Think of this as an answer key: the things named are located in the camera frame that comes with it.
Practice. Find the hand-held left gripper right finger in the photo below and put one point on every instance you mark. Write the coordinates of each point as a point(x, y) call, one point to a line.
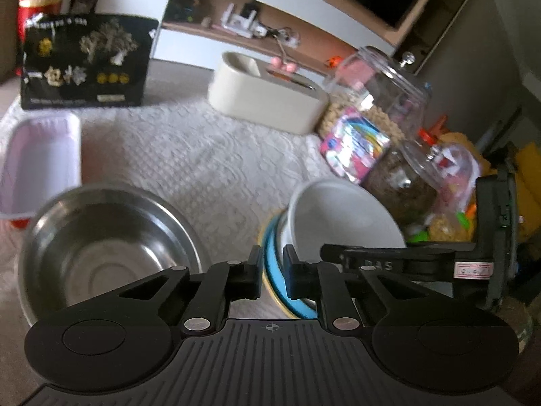
point(290, 268)

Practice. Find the red rectangular baking dish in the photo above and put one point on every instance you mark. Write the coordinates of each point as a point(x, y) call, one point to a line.
point(38, 156)

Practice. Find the white charging stand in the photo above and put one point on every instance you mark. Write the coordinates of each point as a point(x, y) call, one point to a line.
point(239, 21)

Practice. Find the small glass seed jar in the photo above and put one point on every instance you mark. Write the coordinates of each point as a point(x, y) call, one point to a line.
point(401, 186)

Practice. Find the yellow cushion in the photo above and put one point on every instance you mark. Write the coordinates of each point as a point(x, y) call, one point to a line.
point(530, 186)

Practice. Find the stainless steel bowl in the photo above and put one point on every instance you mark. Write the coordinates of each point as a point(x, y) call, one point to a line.
point(97, 237)

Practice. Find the blue enamel bowl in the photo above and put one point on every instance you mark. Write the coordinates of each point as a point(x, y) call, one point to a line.
point(274, 270)

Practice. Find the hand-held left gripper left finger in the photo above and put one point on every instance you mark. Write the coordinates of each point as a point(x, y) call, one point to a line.
point(256, 268)

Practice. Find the pink figurine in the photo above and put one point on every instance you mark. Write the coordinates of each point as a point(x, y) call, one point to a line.
point(283, 65)

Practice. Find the dark toy vehicle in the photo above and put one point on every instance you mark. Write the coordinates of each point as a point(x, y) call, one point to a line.
point(185, 8)

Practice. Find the white bowl with yellow rim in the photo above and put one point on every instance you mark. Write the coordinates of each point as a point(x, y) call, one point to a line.
point(284, 309)

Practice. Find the colourful candy packet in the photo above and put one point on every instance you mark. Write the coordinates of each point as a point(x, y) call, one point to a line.
point(355, 143)

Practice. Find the black snack bag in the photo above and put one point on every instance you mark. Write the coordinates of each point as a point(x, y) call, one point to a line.
point(84, 63)

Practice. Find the deep white bowl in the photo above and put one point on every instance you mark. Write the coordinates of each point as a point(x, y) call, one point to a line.
point(342, 215)

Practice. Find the pink plastic bag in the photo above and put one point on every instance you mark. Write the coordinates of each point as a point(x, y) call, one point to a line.
point(456, 169)

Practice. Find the cream tissue box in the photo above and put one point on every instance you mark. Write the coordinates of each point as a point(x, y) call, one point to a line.
point(262, 97)

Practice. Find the white lace tablecloth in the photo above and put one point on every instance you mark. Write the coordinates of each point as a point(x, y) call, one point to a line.
point(169, 143)

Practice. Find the small orange toy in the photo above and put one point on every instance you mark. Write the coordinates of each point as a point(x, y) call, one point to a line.
point(333, 61)

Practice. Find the small beige figurine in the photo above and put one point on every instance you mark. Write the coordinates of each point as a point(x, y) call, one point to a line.
point(206, 21)

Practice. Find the green gumball machine toy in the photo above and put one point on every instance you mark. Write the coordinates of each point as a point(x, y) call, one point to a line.
point(450, 226)

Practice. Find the large glass snack jar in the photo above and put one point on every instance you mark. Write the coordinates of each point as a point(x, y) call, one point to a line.
point(389, 89)

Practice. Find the orange duck toy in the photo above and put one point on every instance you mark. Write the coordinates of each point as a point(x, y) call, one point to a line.
point(435, 129)

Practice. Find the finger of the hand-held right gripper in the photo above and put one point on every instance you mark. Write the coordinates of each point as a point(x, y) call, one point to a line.
point(380, 251)

